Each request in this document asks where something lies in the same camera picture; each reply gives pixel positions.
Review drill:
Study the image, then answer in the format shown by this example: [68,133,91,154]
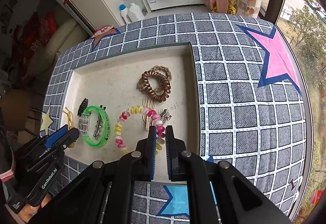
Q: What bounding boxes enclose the long silver hair clip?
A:
[93,105,107,139]

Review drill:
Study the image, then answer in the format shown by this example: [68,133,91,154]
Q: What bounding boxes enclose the green translucent bangle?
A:
[81,106,111,148]

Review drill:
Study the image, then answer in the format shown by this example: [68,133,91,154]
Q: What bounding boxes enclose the brown coil hair tie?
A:
[138,70,171,103]

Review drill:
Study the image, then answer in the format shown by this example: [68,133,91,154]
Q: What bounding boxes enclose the green tray with cream inside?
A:
[60,42,202,181]

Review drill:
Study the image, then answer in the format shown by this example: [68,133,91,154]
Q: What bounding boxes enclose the cream rabbit hair clip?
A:
[142,97,158,131]

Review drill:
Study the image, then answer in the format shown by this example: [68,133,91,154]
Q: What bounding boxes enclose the white bottle with blue cap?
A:
[118,4,131,23]

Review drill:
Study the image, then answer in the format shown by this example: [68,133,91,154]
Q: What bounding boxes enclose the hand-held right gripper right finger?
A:
[165,125,292,224]

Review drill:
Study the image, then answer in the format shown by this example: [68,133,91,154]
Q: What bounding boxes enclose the beige cord hair tie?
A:
[62,106,77,149]

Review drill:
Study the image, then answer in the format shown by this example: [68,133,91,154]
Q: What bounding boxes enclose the red cushion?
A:
[15,12,58,54]

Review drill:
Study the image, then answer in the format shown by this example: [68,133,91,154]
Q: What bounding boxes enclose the grey checkered star blanket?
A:
[41,13,310,224]

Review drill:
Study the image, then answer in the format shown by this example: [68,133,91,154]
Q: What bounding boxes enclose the white jug bottle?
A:
[127,1,147,22]

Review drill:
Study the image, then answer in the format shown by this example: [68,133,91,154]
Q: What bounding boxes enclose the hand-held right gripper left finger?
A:
[29,126,157,224]

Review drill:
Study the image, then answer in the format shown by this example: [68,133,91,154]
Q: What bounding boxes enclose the pink yellow coil bracelet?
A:
[115,106,166,156]

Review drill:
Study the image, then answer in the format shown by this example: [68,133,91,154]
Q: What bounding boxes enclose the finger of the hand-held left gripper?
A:
[44,124,70,149]
[54,128,80,150]

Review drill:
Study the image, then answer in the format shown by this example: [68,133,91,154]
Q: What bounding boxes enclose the black hair claw clip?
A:
[77,98,89,116]

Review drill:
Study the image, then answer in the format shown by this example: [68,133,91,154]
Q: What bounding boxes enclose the person's left hand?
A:
[19,193,52,224]

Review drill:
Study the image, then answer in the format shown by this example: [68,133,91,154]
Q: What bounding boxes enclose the beige braided bracelet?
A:
[150,66,172,87]

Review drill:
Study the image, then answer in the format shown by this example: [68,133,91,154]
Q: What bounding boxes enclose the cream sofa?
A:
[27,19,87,79]

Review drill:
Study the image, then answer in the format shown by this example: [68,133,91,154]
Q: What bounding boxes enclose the pink slippers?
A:
[207,0,230,13]

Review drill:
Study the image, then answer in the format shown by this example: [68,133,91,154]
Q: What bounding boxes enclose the red white cloth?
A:
[90,25,115,37]

